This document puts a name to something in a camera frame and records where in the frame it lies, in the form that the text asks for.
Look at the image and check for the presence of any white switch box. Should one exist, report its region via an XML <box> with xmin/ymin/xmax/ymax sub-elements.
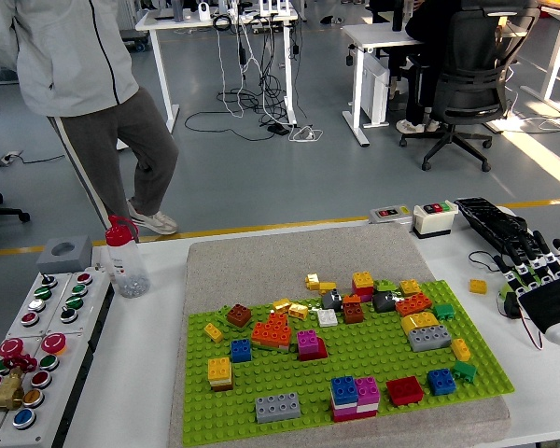
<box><xmin>411</xmin><ymin>200</ymin><xmax>459</xmax><ymax>240</ymax></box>

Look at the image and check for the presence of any black white cable tangle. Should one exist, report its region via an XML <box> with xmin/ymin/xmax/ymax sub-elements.
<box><xmin>184</xmin><ymin>13</ymin><xmax>304</xmax><ymax>144</ymax></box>

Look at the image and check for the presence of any black keyboard tray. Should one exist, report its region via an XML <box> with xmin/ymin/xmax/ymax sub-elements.
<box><xmin>454</xmin><ymin>196</ymin><xmax>545</xmax><ymax>256</ymax></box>

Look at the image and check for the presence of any green studded baseplate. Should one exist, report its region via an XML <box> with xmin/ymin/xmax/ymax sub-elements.
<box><xmin>181</xmin><ymin>279</ymin><xmax>515</xmax><ymax>447</ymax></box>

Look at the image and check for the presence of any red sloped brick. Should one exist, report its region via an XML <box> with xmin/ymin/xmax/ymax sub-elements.
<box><xmin>298</xmin><ymin>338</ymin><xmax>329</xmax><ymax>363</ymax></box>

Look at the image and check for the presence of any black module with red wire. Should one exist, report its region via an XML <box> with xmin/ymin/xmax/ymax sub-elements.
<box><xmin>497</xmin><ymin>292</ymin><xmax>546</xmax><ymax>351</ymax></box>

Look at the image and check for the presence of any red square brick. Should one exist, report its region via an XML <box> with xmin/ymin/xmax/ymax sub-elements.
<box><xmin>385</xmin><ymin>375</ymin><xmax>425</xmax><ymax>408</ymax></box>

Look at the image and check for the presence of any white emergency-stop button box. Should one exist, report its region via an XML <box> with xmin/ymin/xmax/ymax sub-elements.
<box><xmin>0</xmin><ymin>326</ymin><xmax>102</xmax><ymax>448</ymax></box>

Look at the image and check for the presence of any yellow red brick stack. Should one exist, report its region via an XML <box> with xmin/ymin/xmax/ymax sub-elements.
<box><xmin>352</xmin><ymin>271</ymin><xmax>375</xmax><ymax>302</ymax></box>

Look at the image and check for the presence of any magenta square brick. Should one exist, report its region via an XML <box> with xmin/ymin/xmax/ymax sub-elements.
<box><xmin>355</xmin><ymin>376</ymin><xmax>382</xmax><ymax>406</ymax></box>
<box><xmin>297</xmin><ymin>329</ymin><xmax>319</xmax><ymax>356</ymax></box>

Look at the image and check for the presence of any white computer tower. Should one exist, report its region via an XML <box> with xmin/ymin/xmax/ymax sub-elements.
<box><xmin>361</xmin><ymin>58</ymin><xmax>392</xmax><ymax>128</ymax></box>

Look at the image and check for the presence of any white desk with tower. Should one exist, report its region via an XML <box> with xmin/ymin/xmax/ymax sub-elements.
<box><xmin>342</xmin><ymin>18</ymin><xmax>426</xmax><ymax>148</ymax></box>

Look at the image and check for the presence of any grey sloped brick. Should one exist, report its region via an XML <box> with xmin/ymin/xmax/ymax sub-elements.
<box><xmin>320</xmin><ymin>288</ymin><xmax>344</xmax><ymax>313</ymax></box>

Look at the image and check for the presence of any light green tape roll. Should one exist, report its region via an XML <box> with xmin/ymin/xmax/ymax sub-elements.
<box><xmin>498</xmin><ymin>279</ymin><xmax>519</xmax><ymax>307</ymax></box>

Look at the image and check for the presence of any orange brick cluster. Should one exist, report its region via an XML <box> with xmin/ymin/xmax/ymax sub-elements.
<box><xmin>250</xmin><ymin>312</ymin><xmax>293</xmax><ymax>353</ymax></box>

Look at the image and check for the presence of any clear bottle red cap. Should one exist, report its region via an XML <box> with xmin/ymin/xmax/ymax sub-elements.
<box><xmin>104</xmin><ymin>214</ymin><xmax>151</xmax><ymax>300</ymax></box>

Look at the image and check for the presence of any white eight-button control box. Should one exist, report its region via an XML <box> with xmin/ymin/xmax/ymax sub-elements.
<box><xmin>5</xmin><ymin>266</ymin><xmax>117</xmax><ymax>338</ymax></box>

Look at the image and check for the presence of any grey block with hole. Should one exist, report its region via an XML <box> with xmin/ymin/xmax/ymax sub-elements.
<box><xmin>35</xmin><ymin>234</ymin><xmax>94</xmax><ymax>275</ymax></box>

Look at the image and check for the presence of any orange long brick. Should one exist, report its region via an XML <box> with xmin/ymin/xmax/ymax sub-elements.
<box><xmin>395</xmin><ymin>292</ymin><xmax>434</xmax><ymax>317</ymax></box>

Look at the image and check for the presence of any white desk with cables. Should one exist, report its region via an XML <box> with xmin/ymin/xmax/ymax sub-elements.
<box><xmin>134</xmin><ymin>7</ymin><xmax>300</xmax><ymax>137</ymax></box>

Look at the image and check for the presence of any white magenta brick stack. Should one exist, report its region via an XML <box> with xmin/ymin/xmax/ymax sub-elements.
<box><xmin>329</xmin><ymin>391</ymin><xmax>380</xmax><ymax>424</ymax></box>

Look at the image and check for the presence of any dark green brick piece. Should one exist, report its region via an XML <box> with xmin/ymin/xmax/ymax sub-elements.
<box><xmin>452</xmin><ymin>359</ymin><xmax>478</xmax><ymax>384</ymax></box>

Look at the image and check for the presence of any yellow tan brick stack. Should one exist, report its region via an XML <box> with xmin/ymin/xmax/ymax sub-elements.
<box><xmin>207</xmin><ymin>357</ymin><xmax>234</xmax><ymax>392</ymax></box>

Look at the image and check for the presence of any brass valve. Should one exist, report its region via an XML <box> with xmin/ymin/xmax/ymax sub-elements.
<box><xmin>0</xmin><ymin>368</ymin><xmax>25</xmax><ymax>412</ymax></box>

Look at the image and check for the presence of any dark grey brick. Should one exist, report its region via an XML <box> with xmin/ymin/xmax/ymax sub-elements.
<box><xmin>371</xmin><ymin>291</ymin><xmax>398</xmax><ymax>314</ymax></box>

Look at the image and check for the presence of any brown square brick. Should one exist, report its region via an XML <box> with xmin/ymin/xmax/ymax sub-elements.
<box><xmin>226</xmin><ymin>303</ymin><xmax>253</xmax><ymax>329</ymax></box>

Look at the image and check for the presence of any grey switch box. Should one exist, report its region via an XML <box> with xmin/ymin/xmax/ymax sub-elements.
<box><xmin>368</xmin><ymin>205</ymin><xmax>414</xmax><ymax>226</ymax></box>

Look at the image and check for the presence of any red valve handle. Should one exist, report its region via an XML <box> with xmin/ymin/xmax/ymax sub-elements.
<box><xmin>2</xmin><ymin>352</ymin><xmax>38</xmax><ymax>373</ymax></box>

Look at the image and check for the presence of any grey-brown table mat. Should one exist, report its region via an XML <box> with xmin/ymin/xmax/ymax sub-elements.
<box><xmin>167</xmin><ymin>224</ymin><xmax>512</xmax><ymax>448</ymax></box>

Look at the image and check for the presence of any blue square brick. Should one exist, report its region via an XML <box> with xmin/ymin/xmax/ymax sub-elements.
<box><xmin>427</xmin><ymin>368</ymin><xmax>457</xmax><ymax>397</ymax></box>
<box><xmin>329</xmin><ymin>375</ymin><xmax>359</xmax><ymax>406</ymax></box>
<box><xmin>230</xmin><ymin>339</ymin><xmax>253</xmax><ymax>364</ymax></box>

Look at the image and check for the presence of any yellow curved brick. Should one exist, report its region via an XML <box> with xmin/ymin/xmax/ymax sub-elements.
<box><xmin>399</xmin><ymin>311</ymin><xmax>441</xmax><ymax>335</ymax></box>

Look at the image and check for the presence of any grey eight-stud brick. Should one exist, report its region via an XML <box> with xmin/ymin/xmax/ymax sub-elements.
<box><xmin>255</xmin><ymin>392</ymin><xmax>302</xmax><ymax>425</ymax></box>

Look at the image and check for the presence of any orange brown brick stack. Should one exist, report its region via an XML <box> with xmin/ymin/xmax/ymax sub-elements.
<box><xmin>343</xmin><ymin>294</ymin><xmax>365</xmax><ymax>325</ymax></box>

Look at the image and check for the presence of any person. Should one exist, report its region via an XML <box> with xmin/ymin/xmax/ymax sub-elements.
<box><xmin>0</xmin><ymin>0</ymin><xmax>180</xmax><ymax>237</ymax></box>
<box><xmin>386</xmin><ymin>0</ymin><xmax>461</xmax><ymax>135</ymax></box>

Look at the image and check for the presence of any black wheeled dolly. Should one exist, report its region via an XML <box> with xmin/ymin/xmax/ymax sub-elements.
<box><xmin>123</xmin><ymin>35</ymin><xmax>151</xmax><ymax>53</ymax></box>

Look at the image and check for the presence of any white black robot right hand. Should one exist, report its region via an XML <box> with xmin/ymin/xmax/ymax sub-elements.
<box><xmin>491</xmin><ymin>229</ymin><xmax>560</xmax><ymax>370</ymax></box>

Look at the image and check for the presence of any black cable with plug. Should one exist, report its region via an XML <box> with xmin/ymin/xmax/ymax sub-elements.
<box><xmin>469</xmin><ymin>250</ymin><xmax>512</xmax><ymax>274</ymax></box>

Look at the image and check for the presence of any white floor cable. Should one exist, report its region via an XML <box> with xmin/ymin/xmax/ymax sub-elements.
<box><xmin>494</xmin><ymin>69</ymin><xmax>560</xmax><ymax>135</ymax></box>

